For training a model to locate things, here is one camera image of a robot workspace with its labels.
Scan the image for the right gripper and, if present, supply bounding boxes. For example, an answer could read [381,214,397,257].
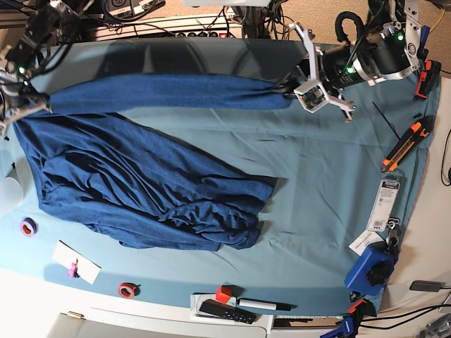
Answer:
[1,70,51,134]

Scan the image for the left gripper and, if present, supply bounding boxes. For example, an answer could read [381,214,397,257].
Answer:
[272,45,356,97]

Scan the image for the dark blue t-shirt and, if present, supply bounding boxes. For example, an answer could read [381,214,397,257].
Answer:
[13,74,290,251]

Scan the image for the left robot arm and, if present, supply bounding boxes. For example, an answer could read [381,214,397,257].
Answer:
[314,1,421,94]

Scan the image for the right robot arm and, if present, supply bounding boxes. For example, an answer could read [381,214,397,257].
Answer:
[1,1,93,138]

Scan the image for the white power strip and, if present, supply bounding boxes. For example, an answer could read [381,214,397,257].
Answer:
[86,13,242,41]

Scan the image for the black zip tie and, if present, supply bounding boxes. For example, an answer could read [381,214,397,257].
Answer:
[372,101,401,140]

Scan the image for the light blue table cloth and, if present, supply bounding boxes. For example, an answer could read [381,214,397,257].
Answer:
[1,39,440,315]

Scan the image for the purple tape roll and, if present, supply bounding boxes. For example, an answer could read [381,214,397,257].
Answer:
[20,218,37,237]

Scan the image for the blue black clamp top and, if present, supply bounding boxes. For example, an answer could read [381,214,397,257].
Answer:
[416,25,431,61]

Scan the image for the blue black clamp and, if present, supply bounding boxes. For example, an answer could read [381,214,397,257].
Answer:
[416,25,431,61]
[320,299,376,338]

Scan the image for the orange black utility knife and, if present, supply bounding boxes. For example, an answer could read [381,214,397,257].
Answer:
[381,116,433,173]

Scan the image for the clear blister retail package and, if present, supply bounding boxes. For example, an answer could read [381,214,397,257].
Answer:
[366,174,401,232]

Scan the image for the white paper card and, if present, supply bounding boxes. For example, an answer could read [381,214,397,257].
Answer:
[52,241,101,285]

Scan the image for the white label card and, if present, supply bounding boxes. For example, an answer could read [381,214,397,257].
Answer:
[349,230,384,256]

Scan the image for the small pink toy figure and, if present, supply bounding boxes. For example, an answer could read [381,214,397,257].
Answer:
[68,259,80,278]

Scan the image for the blue box with knob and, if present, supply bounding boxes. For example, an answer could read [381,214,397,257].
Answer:
[345,242,399,296]

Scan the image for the red cube block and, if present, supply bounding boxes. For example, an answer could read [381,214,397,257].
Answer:
[215,285,233,304]

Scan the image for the white black marker pen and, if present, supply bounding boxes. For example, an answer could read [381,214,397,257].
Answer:
[237,298,296,311]

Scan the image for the red tape roll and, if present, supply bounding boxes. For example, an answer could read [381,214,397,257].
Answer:
[118,282,140,299]

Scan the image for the black remote control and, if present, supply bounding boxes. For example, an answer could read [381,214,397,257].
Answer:
[199,299,257,324]

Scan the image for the black phone device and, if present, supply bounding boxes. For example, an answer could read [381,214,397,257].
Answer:
[409,280,443,292]

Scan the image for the blue black clamp bottom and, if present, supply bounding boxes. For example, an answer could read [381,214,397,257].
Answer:
[320,299,376,338]

